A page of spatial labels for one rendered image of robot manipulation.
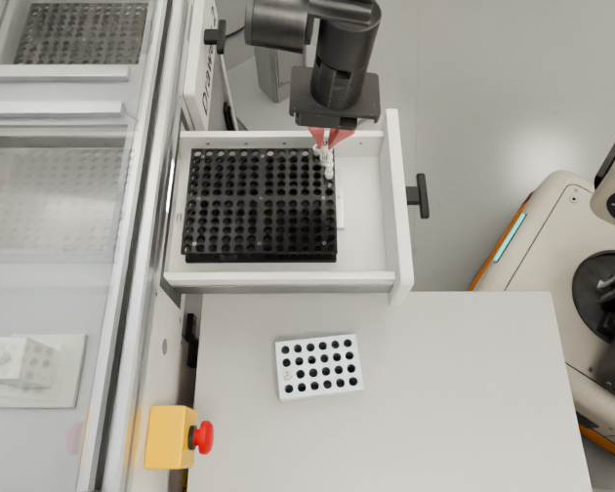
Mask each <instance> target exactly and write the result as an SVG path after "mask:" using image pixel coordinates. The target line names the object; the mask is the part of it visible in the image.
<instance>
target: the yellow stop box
mask: <svg viewBox="0 0 615 492"><path fill-rule="evenodd" d="M196 423H197V412H196V411H195V410H193V409H191V408H188V407H186V406H184V405H154V406H152V407H151V409H150V415H149V424H148V433H147V441H146V449H145V457H144V468H145V469H147V470H181V469H190V468H192V466H193V464H194V450H195V447H196V446H194V445H193V435H194V431H195V430H197V426H196Z"/></svg>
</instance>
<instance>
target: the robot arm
mask: <svg viewBox="0 0 615 492"><path fill-rule="evenodd" d="M314 18H317V19H320V23H319V29H318V36H317V43H316V50H315V57H314V64H313V67H308V66H297V65H295V66H293V67H292V68H291V80H290V101H289V114H290V115H291V116H292V117H294V113H296V115H295V123H296V124H297V125H298V126H307V129H308V130H309V132H310V133H311V134H312V136H313V137H314V138H315V140H316V143H317V148H318V149H320V148H321V147H322V142H323V137H324V132H325V128H330V131H329V138H328V149H329V150H330V149H331V148H332V147H334V146H335V145H336V144H337V143H339V142H340V141H342V140H344V139H346V138H348V137H350V136H351V135H353V134H354V133H355V131H356V127H357V118H364V119H374V124H375V123H378V121H379V118H380V115H381V101H380V84H379V75H378V74H376V73H372V72H367V68H368V65H369V61H370V58H371V55H372V51H373V47H374V44H375V40H376V36H377V33H378V29H379V25H380V21H381V18H382V10H381V8H380V6H379V4H378V3H377V2H376V1H375V0H247V2H246V10H245V22H244V39H245V44H246V45H251V46H256V47H262V48H268V49H273V50H279V51H285V52H291V53H297V54H303V53H304V48H305V45H310V42H311V36H312V30H313V24H314Z"/></svg>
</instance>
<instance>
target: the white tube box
mask: <svg viewBox="0 0 615 492"><path fill-rule="evenodd" d="M275 351H276V362H277V374H278V385H279V397H280V401H281V402H285V401H294V400H302V399H311V398H319V397H327V396H336V395H345V394H354V393H362V392H363V391H364V386H363V379H362V373H361V366H360V360H359V353H358V346H357V340H356V334H347V335H339V336H330V337H321V338H312V339H303V340H294V341H285V342H277V343H275ZM287 370H289V371H290V372H291V373H292V378H291V379H290V380H285V379H284V377H283V373H284V372H285V371H287Z"/></svg>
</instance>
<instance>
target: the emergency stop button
mask: <svg viewBox="0 0 615 492"><path fill-rule="evenodd" d="M213 442H214V427H213V424H212V423H211V422H210V421H203V422H201V425H200V428H199V430H195V431H194V435H193V445H194V446H198V451H199V454H201V455H207V454H208V453H209V452H210V451H211V450H212V447H213Z"/></svg>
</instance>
